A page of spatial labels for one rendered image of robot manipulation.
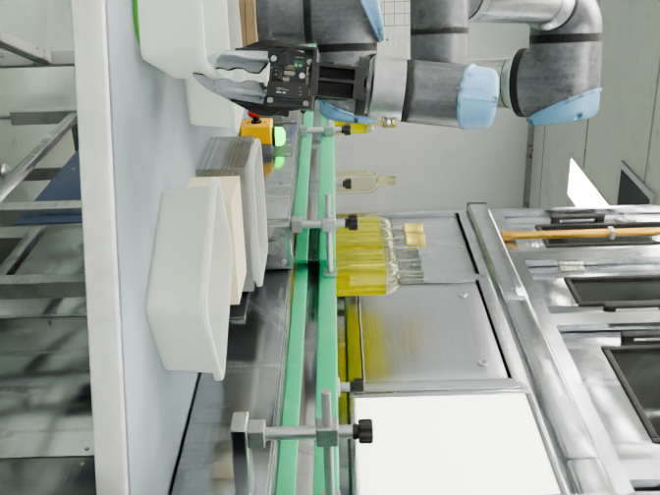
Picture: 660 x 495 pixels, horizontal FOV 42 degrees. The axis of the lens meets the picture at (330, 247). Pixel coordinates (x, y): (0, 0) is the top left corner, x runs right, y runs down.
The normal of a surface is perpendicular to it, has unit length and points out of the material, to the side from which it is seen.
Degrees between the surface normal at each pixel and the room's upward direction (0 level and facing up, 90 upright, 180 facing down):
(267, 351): 90
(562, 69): 108
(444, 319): 90
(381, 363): 90
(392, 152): 90
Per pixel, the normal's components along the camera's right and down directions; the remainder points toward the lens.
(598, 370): -0.04, -0.91
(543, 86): -0.56, 0.26
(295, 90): -0.01, 0.11
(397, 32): 0.00, 0.42
